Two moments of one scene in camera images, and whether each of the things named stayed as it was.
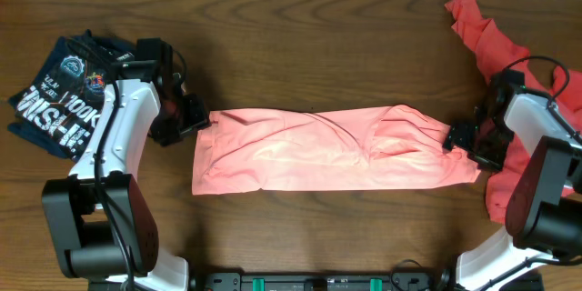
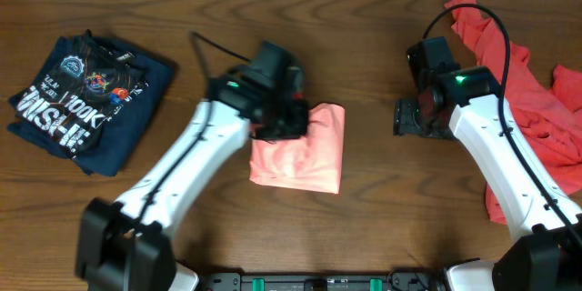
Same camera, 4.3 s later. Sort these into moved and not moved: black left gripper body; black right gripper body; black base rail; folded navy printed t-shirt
Moved: black left gripper body; black right gripper body
Not moved: black base rail; folded navy printed t-shirt
